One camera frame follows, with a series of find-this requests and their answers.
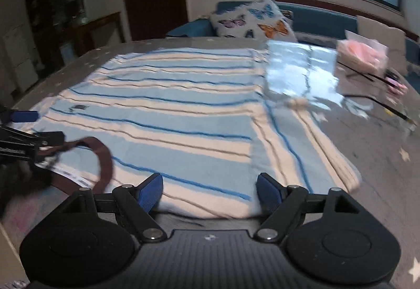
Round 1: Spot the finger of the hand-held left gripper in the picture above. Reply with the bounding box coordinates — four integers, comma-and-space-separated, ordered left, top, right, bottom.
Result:
0, 126, 65, 163
0, 108, 40, 126

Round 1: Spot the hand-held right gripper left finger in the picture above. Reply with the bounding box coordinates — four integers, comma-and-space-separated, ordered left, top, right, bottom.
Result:
62, 173, 166, 242

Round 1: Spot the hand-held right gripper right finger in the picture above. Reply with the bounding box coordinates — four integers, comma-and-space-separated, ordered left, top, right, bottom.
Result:
254, 172, 361, 242

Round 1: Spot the striped blue beige towel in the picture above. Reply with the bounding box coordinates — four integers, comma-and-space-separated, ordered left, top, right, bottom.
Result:
31, 46, 361, 220

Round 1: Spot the person's left hand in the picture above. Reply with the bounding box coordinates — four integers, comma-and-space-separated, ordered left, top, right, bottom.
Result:
0, 160, 55, 211

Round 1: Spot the white cabinet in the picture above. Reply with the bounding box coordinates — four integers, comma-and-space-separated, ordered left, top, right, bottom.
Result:
3, 22, 37, 93

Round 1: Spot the grey star tablecloth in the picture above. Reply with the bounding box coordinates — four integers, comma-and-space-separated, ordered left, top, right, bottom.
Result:
0, 38, 420, 289

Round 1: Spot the dark display cabinet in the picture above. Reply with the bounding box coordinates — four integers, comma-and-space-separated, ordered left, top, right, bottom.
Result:
24, 0, 89, 60

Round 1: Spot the wooden side table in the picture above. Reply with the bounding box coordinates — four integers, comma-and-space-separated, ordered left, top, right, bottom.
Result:
62, 11, 125, 60

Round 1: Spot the thin black stick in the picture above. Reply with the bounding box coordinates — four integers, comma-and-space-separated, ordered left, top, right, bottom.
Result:
343, 95, 414, 123
338, 61, 394, 84

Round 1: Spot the small pink object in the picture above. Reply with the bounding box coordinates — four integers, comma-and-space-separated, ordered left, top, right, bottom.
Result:
385, 75, 409, 92

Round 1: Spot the pink tissue pack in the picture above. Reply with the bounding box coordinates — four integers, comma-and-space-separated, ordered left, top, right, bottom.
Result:
336, 30, 389, 74

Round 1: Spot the butterfly print pillow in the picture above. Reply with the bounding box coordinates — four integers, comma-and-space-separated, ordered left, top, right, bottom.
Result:
210, 0, 297, 42

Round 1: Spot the blue sofa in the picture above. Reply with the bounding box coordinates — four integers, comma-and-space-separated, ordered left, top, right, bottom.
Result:
166, 1, 420, 66

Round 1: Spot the beige cushion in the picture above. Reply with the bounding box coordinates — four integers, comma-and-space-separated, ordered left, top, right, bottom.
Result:
356, 15, 407, 53

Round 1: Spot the brown strap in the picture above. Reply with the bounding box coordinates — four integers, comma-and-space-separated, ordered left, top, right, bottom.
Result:
43, 136, 114, 194

